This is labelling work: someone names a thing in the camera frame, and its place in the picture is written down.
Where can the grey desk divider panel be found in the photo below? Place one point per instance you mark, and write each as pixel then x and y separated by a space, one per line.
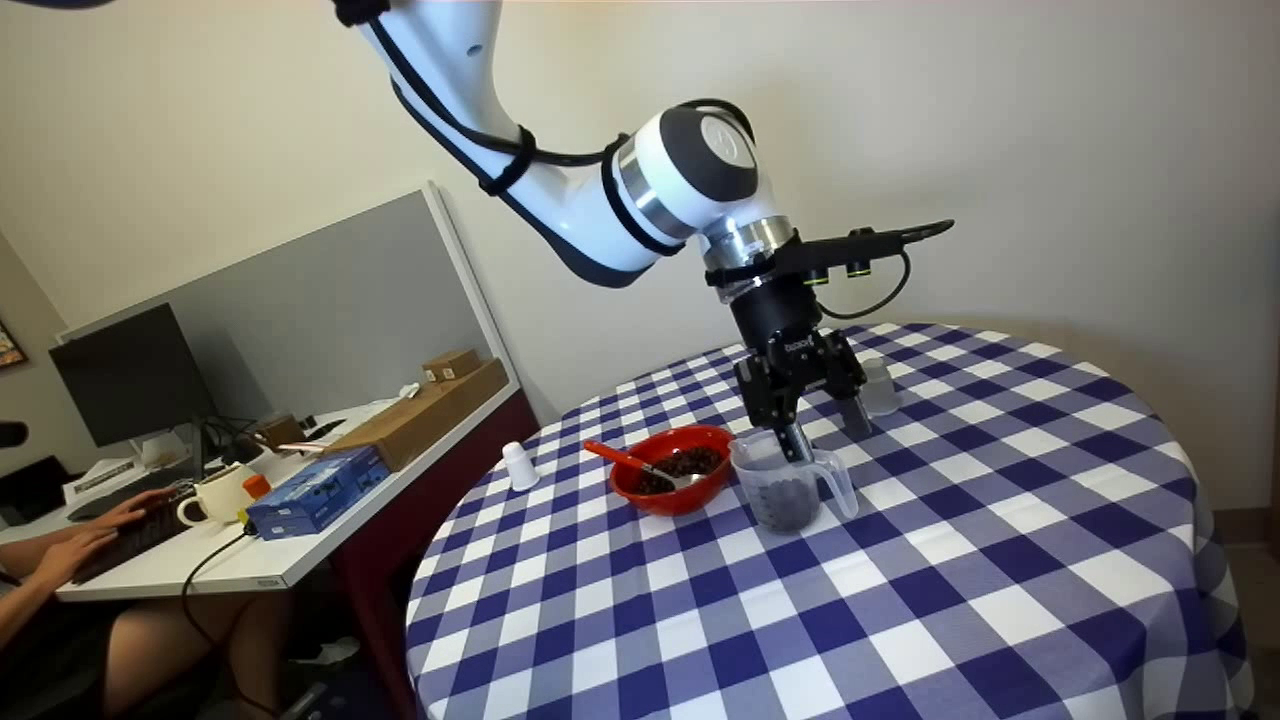
pixel 334 307

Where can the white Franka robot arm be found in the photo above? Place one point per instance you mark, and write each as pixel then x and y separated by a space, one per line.
pixel 586 203

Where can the blue white checkered tablecloth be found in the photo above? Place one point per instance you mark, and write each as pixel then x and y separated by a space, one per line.
pixel 932 602

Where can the bare person leg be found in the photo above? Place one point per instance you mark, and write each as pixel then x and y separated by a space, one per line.
pixel 173 644

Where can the black keyboard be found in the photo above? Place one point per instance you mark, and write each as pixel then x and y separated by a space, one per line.
pixel 141 532

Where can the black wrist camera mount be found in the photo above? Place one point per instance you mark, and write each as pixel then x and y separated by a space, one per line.
pixel 854 247

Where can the white mug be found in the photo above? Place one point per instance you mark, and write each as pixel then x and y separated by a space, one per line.
pixel 223 498

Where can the red plastic spoon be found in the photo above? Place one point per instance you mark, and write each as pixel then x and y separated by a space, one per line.
pixel 607 454

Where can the black desktop device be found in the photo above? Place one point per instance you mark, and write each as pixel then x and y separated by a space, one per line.
pixel 30 491

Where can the small white plastic bottle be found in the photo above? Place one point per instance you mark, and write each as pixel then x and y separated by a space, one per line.
pixel 522 469

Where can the white desk with red side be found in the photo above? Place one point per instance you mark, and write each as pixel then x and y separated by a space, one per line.
pixel 255 561

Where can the red plastic bowl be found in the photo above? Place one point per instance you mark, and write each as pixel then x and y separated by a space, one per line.
pixel 674 501

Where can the long brown cardboard box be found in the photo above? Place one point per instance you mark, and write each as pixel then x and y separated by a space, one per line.
pixel 422 419

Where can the clear plastic measuring cup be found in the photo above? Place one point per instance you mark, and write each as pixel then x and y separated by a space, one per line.
pixel 785 501

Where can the bare person hand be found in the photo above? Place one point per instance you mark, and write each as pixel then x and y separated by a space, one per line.
pixel 93 539

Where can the small grey translucent shaker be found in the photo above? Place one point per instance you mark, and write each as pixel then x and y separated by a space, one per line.
pixel 882 394

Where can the black computer monitor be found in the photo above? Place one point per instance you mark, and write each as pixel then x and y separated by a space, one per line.
pixel 133 374

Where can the framed wall picture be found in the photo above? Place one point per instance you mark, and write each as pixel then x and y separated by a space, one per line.
pixel 10 345

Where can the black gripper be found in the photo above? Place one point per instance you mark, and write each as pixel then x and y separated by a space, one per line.
pixel 785 353

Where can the bare person forearm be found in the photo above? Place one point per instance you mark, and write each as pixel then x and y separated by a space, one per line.
pixel 21 593

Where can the blue cardboard box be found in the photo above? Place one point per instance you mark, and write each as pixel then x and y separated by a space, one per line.
pixel 314 498

